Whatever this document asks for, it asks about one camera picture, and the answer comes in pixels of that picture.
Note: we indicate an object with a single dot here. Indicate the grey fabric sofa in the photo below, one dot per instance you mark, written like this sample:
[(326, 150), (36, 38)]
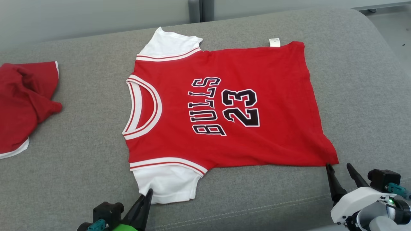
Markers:
[(80, 179)]

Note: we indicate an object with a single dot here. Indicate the red pants white stripes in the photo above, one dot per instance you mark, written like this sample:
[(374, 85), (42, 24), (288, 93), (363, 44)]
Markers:
[(22, 102)]

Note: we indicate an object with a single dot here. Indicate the red Bulls jersey shirt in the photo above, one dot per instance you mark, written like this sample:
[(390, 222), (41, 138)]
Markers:
[(273, 96)]

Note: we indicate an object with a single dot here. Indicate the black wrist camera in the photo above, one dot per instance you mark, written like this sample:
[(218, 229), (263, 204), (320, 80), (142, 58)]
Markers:
[(383, 179), (107, 213)]

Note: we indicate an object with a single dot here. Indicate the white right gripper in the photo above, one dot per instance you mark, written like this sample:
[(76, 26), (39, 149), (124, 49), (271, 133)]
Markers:
[(356, 202)]

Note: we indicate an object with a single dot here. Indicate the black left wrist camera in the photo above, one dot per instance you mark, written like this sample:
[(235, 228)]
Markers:
[(107, 213)]

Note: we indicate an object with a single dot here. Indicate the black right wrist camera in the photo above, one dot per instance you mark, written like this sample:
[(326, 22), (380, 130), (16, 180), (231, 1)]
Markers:
[(383, 179)]

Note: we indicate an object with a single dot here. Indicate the grey wall post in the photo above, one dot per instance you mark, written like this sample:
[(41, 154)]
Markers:
[(200, 9)]

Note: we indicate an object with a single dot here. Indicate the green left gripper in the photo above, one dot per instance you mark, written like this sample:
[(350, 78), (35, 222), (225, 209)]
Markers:
[(125, 228)]

